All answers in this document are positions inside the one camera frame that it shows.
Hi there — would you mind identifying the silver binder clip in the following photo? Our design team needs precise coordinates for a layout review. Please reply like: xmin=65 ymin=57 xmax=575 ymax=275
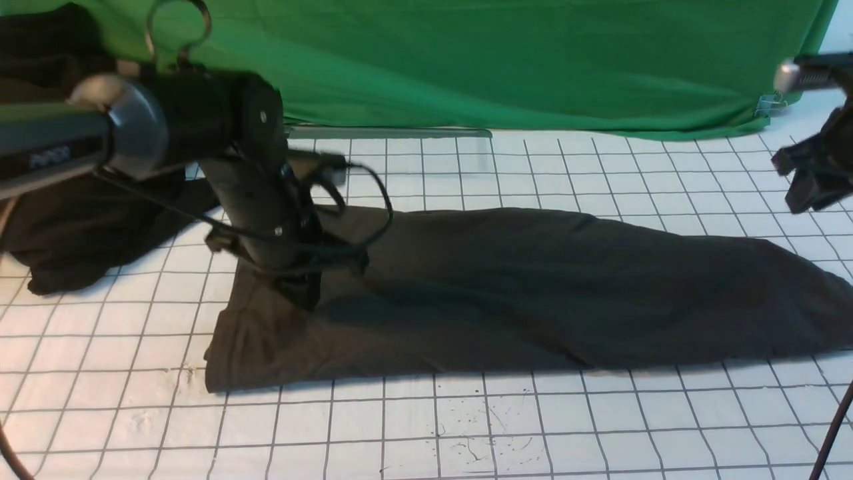
xmin=754 ymin=92 xmax=789 ymax=118

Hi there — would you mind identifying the right black cable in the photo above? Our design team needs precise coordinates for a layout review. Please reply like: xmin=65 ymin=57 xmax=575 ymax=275
xmin=808 ymin=380 xmax=853 ymax=480

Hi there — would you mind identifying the pile of black clothes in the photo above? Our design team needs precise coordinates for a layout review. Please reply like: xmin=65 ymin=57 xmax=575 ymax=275
xmin=1 ymin=2 xmax=191 ymax=297

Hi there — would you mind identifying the green backdrop cloth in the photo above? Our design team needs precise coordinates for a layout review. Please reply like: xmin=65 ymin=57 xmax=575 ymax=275
xmin=0 ymin=0 xmax=839 ymax=142

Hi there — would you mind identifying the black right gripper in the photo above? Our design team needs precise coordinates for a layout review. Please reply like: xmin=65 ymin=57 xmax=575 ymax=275
xmin=772 ymin=100 xmax=852 ymax=215

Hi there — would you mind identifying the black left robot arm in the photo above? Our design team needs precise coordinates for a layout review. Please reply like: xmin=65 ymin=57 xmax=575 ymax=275
xmin=2 ymin=70 xmax=369 ymax=310

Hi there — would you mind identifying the gray long-sleeved shirt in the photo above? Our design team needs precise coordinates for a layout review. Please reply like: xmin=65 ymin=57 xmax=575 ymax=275
xmin=205 ymin=209 xmax=852 ymax=393

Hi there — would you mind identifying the white grid mat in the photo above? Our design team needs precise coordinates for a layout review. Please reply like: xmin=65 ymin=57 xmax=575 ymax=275
xmin=1 ymin=124 xmax=851 ymax=479

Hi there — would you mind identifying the left black cable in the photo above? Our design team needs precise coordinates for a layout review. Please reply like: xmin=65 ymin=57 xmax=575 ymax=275
xmin=93 ymin=0 xmax=395 ymax=257

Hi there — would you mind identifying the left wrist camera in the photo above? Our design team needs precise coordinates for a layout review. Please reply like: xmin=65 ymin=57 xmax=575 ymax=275
xmin=286 ymin=149 xmax=349 ymax=187

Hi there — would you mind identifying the black cable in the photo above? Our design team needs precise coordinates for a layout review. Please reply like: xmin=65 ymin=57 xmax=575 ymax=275
xmin=808 ymin=380 xmax=853 ymax=480
xmin=93 ymin=0 xmax=395 ymax=257

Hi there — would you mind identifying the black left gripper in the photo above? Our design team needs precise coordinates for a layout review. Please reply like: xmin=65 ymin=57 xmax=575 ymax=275
xmin=200 ymin=156 xmax=369 ymax=312

